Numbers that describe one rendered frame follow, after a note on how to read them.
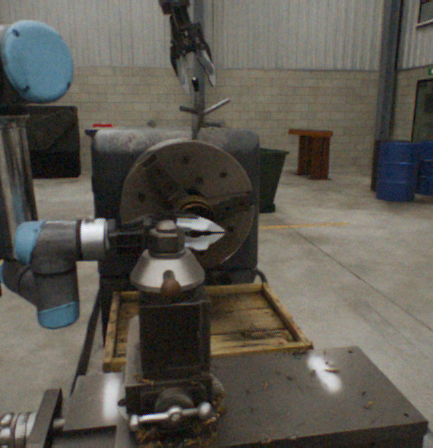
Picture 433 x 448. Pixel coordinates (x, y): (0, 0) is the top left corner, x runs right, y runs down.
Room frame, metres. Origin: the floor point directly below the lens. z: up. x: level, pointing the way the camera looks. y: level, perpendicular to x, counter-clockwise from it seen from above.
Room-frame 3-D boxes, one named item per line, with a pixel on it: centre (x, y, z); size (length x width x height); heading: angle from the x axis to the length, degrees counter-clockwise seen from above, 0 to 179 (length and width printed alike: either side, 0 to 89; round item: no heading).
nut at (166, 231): (0.44, 0.05, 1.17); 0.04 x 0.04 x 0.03
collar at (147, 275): (0.44, 0.05, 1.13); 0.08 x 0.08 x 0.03
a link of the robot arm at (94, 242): (0.75, 0.21, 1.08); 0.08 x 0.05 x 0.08; 9
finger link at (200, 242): (0.78, 0.03, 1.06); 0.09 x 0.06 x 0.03; 99
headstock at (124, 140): (1.44, 0.15, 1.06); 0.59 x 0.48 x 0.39; 9
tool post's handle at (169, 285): (0.39, 0.04, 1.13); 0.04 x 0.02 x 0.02; 9
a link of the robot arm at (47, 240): (0.74, 0.29, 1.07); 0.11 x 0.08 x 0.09; 99
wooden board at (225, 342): (0.80, 0.03, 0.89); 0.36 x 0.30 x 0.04; 99
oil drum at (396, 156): (6.93, -2.88, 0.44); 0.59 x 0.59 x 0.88
